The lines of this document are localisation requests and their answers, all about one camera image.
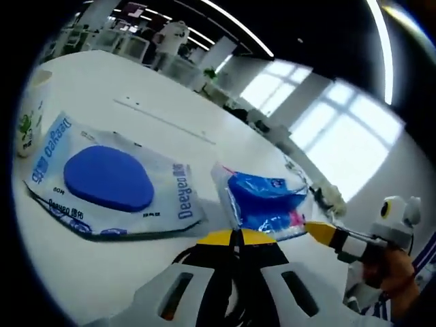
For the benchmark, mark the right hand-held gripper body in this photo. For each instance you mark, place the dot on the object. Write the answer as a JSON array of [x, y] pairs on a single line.
[[396, 218]]

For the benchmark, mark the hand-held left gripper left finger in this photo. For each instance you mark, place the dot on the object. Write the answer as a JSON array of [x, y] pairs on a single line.
[[190, 293]]

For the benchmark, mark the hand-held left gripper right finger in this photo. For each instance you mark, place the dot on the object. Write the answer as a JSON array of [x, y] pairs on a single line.
[[272, 282]]

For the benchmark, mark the blue plastic packet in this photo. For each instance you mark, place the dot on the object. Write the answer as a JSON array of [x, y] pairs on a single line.
[[259, 197]]

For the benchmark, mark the wet wipes pack blue lid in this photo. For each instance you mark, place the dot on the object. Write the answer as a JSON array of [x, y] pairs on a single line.
[[109, 177]]

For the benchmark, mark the white paper cup green print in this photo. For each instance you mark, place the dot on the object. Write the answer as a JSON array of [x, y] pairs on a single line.
[[32, 116]]

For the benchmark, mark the person's right hand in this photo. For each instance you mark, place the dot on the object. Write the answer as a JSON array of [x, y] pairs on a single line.
[[388, 272]]

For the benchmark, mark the large window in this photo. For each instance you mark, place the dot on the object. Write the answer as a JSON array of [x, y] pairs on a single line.
[[340, 129]]

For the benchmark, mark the straight ceiling light strip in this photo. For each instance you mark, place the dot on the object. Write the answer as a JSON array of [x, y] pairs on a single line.
[[383, 51]]

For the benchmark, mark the green potted plant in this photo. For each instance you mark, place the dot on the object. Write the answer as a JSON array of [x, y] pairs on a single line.
[[210, 73]]

